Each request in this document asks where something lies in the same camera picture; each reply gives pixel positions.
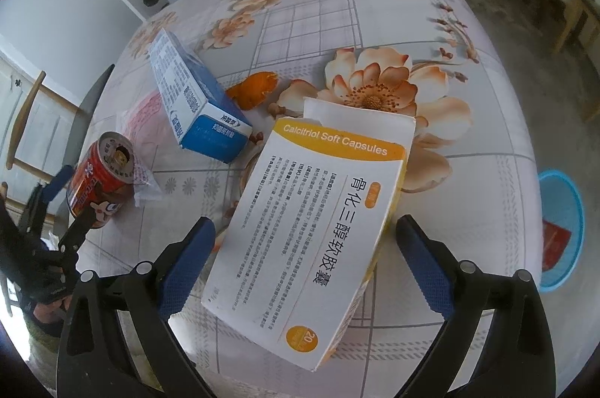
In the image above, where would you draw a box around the white orange medicine box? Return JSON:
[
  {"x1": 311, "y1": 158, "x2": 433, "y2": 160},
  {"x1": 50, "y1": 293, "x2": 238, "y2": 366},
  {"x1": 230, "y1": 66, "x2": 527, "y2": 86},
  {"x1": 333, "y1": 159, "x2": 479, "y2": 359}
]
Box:
[{"x1": 201, "y1": 97, "x2": 417, "y2": 373}]

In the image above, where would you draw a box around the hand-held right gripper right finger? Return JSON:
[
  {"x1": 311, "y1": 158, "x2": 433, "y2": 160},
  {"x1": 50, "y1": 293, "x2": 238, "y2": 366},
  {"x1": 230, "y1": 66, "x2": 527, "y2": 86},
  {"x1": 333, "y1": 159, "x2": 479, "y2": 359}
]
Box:
[{"x1": 395, "y1": 214, "x2": 556, "y2": 398}]

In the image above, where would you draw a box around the red packet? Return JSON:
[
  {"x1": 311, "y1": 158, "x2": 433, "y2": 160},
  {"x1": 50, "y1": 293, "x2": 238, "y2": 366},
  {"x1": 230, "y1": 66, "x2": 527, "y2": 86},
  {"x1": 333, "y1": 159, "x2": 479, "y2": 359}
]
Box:
[{"x1": 541, "y1": 220, "x2": 573, "y2": 272}]

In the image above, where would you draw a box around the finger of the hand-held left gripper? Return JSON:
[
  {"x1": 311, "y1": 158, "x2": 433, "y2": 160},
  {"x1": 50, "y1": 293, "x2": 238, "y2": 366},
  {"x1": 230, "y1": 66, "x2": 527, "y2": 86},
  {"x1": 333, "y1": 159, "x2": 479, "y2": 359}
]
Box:
[
  {"x1": 21, "y1": 165, "x2": 76, "y2": 235},
  {"x1": 57, "y1": 199, "x2": 99, "y2": 254}
]

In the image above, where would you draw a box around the wooden chair dark seat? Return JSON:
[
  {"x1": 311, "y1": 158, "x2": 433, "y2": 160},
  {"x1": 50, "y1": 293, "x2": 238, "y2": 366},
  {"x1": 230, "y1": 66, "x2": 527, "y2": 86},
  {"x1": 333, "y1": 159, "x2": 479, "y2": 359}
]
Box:
[{"x1": 552, "y1": 0, "x2": 600, "y2": 54}]

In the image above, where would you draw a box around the clear printed plastic wrapper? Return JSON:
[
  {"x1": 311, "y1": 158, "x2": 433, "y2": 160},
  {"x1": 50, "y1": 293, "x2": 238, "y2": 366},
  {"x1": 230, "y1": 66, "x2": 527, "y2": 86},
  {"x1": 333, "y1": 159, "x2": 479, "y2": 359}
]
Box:
[{"x1": 116, "y1": 91, "x2": 164, "y2": 208}]

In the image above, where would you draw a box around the person's left hand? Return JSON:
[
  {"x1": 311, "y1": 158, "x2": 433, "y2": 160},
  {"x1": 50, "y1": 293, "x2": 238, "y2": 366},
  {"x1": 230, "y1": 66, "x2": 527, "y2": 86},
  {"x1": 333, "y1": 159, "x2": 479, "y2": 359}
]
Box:
[{"x1": 33, "y1": 301, "x2": 71, "y2": 326}]

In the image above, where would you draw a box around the orange peel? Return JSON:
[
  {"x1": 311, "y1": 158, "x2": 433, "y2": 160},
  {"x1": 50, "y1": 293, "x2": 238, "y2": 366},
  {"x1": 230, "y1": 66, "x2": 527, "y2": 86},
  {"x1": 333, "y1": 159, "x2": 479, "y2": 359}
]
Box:
[{"x1": 225, "y1": 71, "x2": 278, "y2": 111}]

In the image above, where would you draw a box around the red tin can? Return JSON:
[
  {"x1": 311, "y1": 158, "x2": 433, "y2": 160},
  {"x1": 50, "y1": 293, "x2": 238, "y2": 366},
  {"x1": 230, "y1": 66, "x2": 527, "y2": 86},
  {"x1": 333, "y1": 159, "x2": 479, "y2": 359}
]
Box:
[{"x1": 66, "y1": 131, "x2": 137, "y2": 230}]

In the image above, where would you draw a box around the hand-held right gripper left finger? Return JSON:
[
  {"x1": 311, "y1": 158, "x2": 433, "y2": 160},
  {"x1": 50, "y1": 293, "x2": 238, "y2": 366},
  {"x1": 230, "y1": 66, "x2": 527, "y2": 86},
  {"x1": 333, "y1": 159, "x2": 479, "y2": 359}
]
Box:
[{"x1": 56, "y1": 216, "x2": 217, "y2": 398}]

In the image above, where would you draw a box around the grey-seated wooden chair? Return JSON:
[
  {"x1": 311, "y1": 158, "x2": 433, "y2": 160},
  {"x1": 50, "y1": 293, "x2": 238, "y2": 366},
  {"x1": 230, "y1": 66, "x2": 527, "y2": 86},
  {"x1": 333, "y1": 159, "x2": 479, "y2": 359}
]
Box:
[{"x1": 0, "y1": 63, "x2": 116, "y2": 221}]

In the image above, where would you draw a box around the blue white toothpaste box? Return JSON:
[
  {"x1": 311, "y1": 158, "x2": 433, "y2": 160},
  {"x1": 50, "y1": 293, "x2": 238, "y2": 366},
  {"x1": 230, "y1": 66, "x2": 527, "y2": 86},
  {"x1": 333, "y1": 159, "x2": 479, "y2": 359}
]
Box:
[{"x1": 149, "y1": 28, "x2": 254, "y2": 165}]

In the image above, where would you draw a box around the blue plastic bin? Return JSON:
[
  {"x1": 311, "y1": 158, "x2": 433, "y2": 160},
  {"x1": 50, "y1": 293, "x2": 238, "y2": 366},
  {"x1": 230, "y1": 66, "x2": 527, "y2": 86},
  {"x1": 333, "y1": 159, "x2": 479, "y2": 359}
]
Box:
[{"x1": 537, "y1": 170, "x2": 586, "y2": 292}]

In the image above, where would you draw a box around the person's left forearm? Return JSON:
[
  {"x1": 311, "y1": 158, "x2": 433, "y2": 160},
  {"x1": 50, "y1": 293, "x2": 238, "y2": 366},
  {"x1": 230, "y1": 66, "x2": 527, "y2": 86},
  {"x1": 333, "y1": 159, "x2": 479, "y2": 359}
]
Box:
[{"x1": 19, "y1": 319, "x2": 64, "y2": 361}]

